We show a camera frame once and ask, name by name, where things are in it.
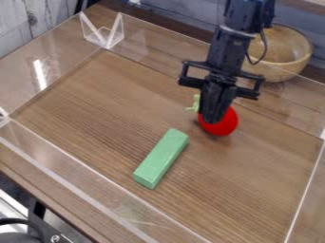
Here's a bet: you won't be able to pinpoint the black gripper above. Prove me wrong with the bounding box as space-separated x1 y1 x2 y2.
177 26 264 122

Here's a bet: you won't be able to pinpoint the red plush tomato toy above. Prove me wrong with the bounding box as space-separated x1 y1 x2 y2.
185 94 237 137

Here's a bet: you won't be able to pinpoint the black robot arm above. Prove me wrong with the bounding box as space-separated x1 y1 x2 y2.
177 0 275 124

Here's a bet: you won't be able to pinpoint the green rectangular block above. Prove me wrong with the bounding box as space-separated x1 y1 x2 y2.
133 129 188 189

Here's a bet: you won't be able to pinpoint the wooden bowl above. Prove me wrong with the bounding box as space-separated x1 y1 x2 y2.
243 24 312 83

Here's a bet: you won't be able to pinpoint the black device with logo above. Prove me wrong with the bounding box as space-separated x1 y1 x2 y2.
26 213 73 243

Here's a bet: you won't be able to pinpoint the clear acrylic tray enclosure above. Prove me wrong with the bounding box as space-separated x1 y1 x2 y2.
0 13 325 243

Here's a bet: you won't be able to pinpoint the clear acrylic corner bracket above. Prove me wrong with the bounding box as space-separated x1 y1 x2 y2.
78 12 124 49

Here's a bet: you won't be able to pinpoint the black cable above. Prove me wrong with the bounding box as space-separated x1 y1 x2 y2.
0 217 42 243

